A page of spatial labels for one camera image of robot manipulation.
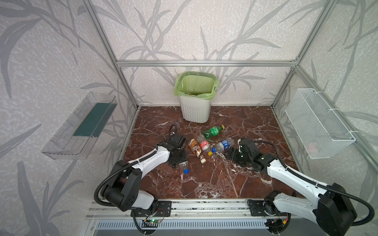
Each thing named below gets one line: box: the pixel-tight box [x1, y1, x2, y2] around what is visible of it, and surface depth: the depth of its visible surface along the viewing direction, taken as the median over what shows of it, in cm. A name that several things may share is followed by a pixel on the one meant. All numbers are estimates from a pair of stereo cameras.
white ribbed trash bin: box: [179, 95, 212, 124], surface depth 98 cm
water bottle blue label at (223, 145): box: [211, 137, 235, 153], surface depth 96 cm
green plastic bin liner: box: [173, 71, 220, 100], surface depth 102 cm
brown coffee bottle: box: [188, 138, 207, 164], surface depth 93 cm
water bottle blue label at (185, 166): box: [178, 160, 190, 175], surface depth 86 cm
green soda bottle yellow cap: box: [203, 124, 225, 140], surface depth 101 cm
